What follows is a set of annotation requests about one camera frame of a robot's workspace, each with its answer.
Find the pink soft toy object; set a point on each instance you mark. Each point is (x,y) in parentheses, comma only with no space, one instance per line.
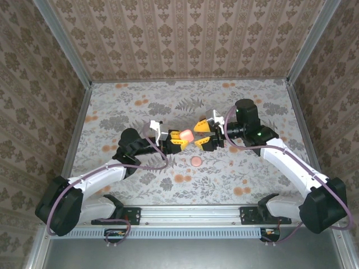
(187,136)

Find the small pink earbud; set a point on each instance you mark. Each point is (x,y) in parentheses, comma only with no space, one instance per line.
(184,160)
(231,162)

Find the pink round disc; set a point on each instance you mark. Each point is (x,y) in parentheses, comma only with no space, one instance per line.
(196,161)

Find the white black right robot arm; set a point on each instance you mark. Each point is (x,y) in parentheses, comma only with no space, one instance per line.
(289,165)

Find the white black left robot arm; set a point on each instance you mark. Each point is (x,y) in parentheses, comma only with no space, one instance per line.
(95,176)

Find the floral patterned table cover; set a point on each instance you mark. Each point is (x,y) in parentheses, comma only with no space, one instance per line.
(126,92)

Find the small black connector module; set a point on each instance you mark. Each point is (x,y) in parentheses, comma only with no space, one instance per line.
(115,234)
(270,234)

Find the grey metal sheet panel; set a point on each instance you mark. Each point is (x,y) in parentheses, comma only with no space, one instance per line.
(190,255)

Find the aluminium table back rail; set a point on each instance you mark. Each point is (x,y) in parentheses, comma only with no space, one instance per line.
(190,80)

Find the aluminium table side rail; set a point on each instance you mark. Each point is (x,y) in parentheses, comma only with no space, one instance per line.
(78,131)
(303,126)

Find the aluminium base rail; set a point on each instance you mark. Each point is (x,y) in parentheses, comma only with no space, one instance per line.
(190,214)

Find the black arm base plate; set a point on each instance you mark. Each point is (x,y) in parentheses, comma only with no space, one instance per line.
(134,215)
(248,215)

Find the aluminium frame post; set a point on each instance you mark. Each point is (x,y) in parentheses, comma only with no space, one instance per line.
(64,47)
(314,42)

